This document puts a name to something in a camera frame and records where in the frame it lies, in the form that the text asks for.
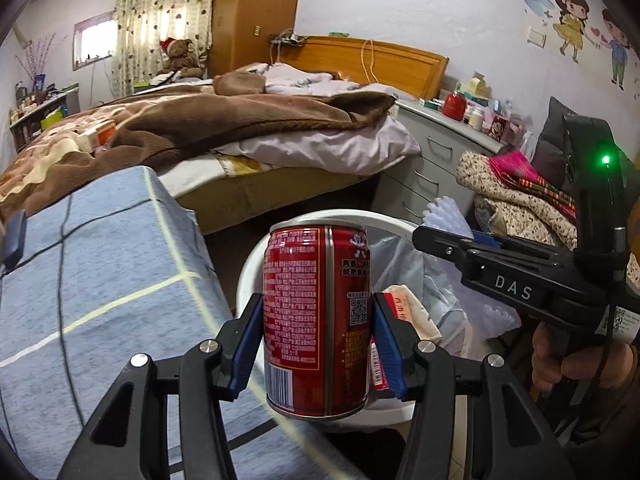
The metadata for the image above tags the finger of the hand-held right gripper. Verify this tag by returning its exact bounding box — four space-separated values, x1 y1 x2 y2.
470 231 506 251
412 224 576 273

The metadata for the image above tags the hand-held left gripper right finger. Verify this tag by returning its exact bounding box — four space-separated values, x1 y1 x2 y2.
372 291 576 480

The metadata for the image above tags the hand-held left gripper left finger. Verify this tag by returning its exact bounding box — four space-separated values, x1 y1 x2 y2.
56 292 265 480

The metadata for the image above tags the clear bin liner bag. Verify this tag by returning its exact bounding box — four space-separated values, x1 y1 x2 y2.
367 235 468 361

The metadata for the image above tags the red drink can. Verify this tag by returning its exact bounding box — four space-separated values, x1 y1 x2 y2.
263 225 373 420

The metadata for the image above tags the white round trash bin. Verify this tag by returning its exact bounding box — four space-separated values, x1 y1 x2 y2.
235 208 426 433

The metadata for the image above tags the person's right hand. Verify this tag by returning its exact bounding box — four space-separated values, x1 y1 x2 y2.
531 320 638 403

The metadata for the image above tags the floral padded jacket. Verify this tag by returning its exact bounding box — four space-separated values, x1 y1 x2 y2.
456 151 581 251

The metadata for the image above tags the grey dresser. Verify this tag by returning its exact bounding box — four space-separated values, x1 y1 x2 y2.
377 97 506 226

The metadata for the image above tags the pink plaid cloth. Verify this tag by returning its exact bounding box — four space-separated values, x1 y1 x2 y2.
487 150 566 201

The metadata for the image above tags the dark grey cushion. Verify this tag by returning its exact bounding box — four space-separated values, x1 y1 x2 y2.
532 96 576 181

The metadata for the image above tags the red jar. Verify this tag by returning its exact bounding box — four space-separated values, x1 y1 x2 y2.
442 91 467 122

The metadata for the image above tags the wooden bed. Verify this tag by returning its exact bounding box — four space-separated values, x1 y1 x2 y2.
215 62 422 176

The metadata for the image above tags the bed with tan base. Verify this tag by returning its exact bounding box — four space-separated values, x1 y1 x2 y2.
160 152 381 235

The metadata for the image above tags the wooden headboard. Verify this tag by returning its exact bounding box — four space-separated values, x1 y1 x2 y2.
272 35 450 101

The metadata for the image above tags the brown fleece blanket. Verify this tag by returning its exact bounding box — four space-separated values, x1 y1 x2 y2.
0 71 396 221

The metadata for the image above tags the orange white box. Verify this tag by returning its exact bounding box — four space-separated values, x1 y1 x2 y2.
80 120 118 153

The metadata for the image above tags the dark blue glasses case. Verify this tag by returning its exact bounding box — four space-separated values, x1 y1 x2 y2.
0 210 27 273

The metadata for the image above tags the brown teddy bear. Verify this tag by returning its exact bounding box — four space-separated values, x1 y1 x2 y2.
159 37 203 79

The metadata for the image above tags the wooden wardrobe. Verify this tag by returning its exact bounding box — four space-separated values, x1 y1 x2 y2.
207 0 306 78

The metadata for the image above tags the cluttered back desk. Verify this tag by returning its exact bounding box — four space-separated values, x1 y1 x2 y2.
9 85 81 153

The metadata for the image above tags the small window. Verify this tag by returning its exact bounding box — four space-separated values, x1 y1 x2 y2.
73 8 117 72

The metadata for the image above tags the heart patterned curtain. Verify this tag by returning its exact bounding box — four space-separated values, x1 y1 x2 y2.
111 0 218 98

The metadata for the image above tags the dried branch bouquet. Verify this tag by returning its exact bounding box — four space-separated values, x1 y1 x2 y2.
15 34 56 86

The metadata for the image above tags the cartoon wall sticker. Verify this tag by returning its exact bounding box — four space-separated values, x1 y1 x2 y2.
520 0 640 92

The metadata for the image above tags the yellow charging cable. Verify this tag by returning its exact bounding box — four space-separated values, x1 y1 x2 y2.
361 39 377 83

